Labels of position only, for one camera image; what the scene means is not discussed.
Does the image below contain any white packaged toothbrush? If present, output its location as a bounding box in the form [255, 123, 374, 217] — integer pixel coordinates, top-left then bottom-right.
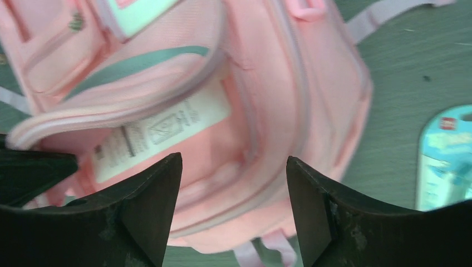
[92, 80, 231, 184]

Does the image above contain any pink student backpack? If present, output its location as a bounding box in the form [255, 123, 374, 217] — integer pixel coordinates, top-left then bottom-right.
[0, 0, 458, 267]

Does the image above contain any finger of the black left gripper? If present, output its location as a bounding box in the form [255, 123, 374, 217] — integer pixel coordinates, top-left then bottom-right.
[1, 134, 78, 207]

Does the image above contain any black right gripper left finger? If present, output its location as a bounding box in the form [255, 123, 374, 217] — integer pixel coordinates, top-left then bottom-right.
[1, 152, 183, 266]

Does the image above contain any blue correction tape pack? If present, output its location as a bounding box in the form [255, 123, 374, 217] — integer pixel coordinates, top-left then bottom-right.
[415, 105, 471, 211]

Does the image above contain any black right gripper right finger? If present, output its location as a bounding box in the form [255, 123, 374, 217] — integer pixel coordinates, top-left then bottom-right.
[286, 156, 471, 266]

